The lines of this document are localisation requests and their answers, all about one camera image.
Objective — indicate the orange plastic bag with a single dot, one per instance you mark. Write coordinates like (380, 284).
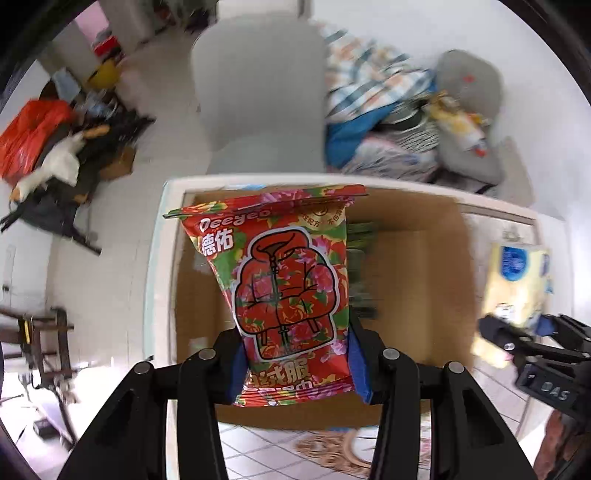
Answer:
(30, 136)

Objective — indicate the person's right forearm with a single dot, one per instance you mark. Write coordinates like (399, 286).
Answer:
(561, 445)

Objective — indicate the small brown cardboard box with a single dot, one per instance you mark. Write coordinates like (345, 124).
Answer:
(117, 164)

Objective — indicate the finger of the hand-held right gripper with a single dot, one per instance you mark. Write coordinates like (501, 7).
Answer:
(570, 334)
(505, 339)

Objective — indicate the blue cloth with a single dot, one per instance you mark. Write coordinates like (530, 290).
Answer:
(351, 138)

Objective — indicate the green packets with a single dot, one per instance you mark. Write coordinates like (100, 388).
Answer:
(362, 272)

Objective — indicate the yellow plush toy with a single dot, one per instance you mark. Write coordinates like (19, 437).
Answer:
(457, 122)

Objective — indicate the yellow tissue packet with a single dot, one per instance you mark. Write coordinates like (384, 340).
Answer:
(517, 281)

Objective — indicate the yellow round object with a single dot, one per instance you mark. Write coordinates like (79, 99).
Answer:
(105, 74)

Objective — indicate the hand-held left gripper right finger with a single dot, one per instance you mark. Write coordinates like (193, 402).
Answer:
(358, 371)

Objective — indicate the plaid blanket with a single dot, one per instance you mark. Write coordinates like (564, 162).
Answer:
(369, 74)

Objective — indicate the grey pillow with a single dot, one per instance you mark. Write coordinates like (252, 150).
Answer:
(471, 83)

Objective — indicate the white goose plush toy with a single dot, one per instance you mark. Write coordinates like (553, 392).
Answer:
(57, 161)

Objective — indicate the dark wooden stool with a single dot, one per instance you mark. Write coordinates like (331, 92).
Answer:
(46, 344)

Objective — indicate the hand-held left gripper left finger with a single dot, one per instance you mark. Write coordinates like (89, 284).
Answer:
(236, 374)

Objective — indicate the grey chair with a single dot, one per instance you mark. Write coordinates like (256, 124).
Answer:
(261, 92)

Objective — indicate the red floral wipes packet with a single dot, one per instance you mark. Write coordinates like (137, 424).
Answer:
(286, 286)

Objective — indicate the striped cloth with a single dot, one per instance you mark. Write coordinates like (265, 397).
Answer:
(418, 131)

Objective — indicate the patterned floor mat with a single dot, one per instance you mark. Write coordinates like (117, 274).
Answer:
(337, 452)

